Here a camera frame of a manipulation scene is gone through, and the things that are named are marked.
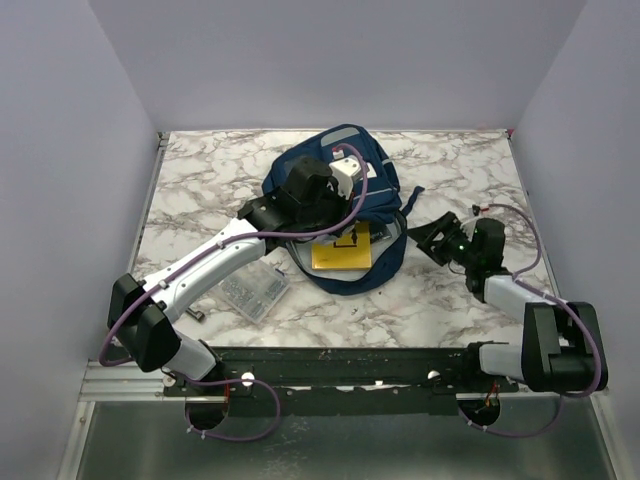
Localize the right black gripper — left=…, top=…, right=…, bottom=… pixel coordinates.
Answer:
left=405, top=211, right=479, bottom=269

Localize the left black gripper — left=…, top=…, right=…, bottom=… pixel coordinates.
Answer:
left=299, top=179, right=356, bottom=237

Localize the yellow notebook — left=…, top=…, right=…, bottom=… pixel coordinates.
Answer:
left=311, top=222, right=372, bottom=271

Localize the navy blue student backpack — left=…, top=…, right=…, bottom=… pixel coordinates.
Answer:
left=262, top=124, right=424, bottom=296

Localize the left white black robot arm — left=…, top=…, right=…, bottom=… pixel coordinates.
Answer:
left=107, top=155, right=367, bottom=395

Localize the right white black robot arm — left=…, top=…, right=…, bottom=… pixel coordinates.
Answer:
left=408, top=212, right=608, bottom=397

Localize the clear plastic parts box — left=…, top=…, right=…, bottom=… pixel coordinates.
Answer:
left=214, top=260, right=290, bottom=324

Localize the metal table clamp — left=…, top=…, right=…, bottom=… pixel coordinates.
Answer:
left=186, top=308, right=206, bottom=323

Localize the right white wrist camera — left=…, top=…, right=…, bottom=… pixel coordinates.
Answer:
left=460, top=204, right=490, bottom=239

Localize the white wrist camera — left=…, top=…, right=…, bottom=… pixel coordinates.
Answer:
left=329, top=149, right=377, bottom=198
left=460, top=204, right=490, bottom=239

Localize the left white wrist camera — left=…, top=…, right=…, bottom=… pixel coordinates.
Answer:
left=329, top=149, right=377, bottom=198

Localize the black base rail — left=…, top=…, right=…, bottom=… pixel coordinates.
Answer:
left=162, top=347, right=518, bottom=417

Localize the aluminium extrusion frame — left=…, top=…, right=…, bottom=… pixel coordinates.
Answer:
left=79, top=362, right=164, bottom=402

